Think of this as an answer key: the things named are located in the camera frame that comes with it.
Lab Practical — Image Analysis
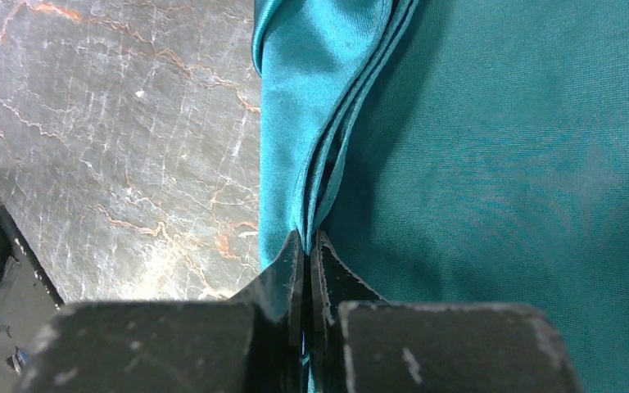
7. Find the teal cloth napkin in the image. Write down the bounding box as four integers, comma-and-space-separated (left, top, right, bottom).
252, 1, 629, 392

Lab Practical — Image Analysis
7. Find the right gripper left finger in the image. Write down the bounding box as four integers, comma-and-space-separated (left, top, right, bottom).
18, 232, 306, 392

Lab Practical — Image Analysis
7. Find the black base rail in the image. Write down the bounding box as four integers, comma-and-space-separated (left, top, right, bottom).
0, 202, 64, 392

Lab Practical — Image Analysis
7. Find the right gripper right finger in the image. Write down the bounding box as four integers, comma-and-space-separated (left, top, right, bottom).
310, 231, 582, 392

